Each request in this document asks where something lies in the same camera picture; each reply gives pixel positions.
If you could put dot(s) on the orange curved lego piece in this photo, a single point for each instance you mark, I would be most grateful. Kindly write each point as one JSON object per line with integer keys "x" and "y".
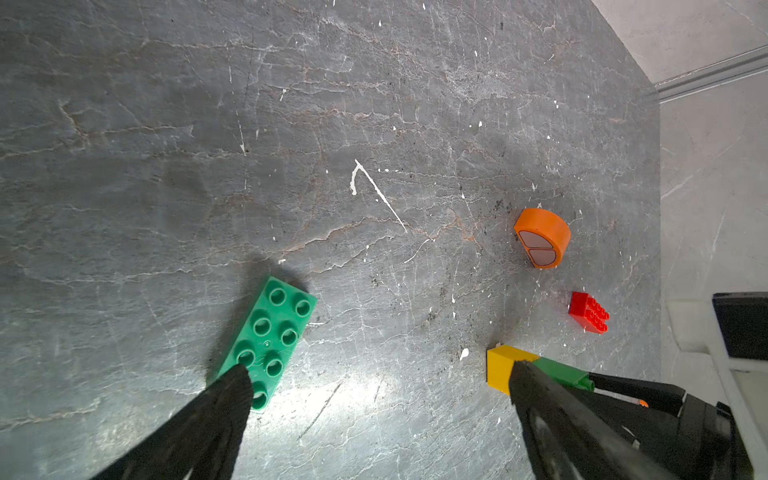
{"x": 544, "y": 235}

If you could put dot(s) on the long green lego brick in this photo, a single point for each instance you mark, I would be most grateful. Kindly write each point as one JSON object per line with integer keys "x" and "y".
{"x": 267, "y": 337}

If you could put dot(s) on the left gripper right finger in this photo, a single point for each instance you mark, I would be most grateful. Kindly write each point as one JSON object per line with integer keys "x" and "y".
{"x": 564, "y": 439}

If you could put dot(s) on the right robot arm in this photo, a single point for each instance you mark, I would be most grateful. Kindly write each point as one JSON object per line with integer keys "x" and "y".
{"x": 731, "y": 329}

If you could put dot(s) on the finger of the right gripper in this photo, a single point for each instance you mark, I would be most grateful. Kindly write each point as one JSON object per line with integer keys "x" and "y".
{"x": 658, "y": 396}

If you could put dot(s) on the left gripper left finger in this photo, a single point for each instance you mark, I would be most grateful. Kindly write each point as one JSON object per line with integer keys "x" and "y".
{"x": 201, "y": 441}

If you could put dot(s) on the yellow lego brick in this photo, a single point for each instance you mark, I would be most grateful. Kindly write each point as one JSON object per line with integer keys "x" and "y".
{"x": 500, "y": 362}

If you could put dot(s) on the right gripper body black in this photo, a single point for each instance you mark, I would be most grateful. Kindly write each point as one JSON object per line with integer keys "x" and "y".
{"x": 707, "y": 443}

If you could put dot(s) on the red lego brick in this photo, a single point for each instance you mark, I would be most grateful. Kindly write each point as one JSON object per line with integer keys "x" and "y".
{"x": 588, "y": 312}

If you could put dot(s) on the small green lego brick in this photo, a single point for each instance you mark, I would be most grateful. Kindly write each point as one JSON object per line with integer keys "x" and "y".
{"x": 564, "y": 374}

